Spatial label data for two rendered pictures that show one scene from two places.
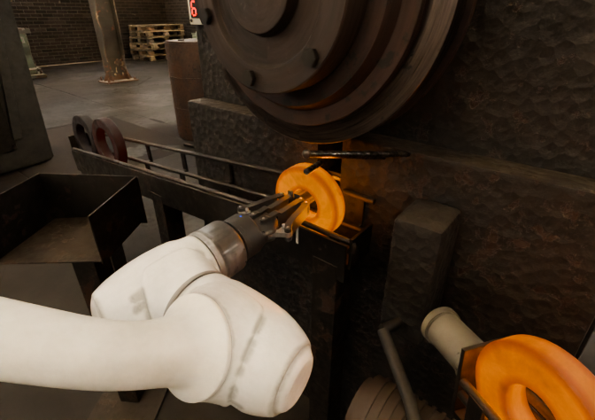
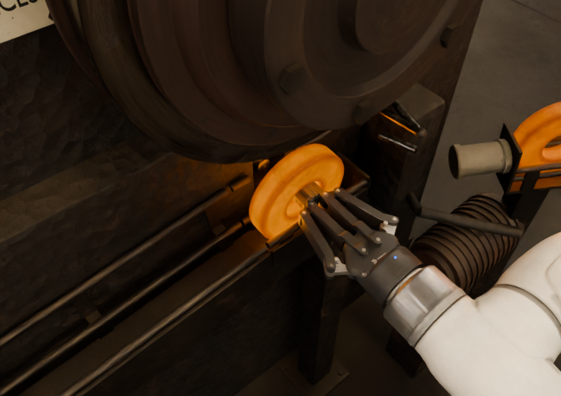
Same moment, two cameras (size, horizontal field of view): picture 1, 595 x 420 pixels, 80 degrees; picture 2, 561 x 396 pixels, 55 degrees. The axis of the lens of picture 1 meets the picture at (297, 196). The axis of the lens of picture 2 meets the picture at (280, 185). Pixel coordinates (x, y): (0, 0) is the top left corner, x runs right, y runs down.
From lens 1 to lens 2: 78 cm
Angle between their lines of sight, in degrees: 63
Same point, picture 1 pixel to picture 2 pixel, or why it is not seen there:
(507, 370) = (547, 137)
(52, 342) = not seen: outside the picture
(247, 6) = (389, 22)
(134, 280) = (541, 367)
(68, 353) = not seen: outside the picture
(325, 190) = (335, 161)
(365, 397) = (451, 257)
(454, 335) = (487, 154)
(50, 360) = not seen: outside the picture
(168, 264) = (518, 328)
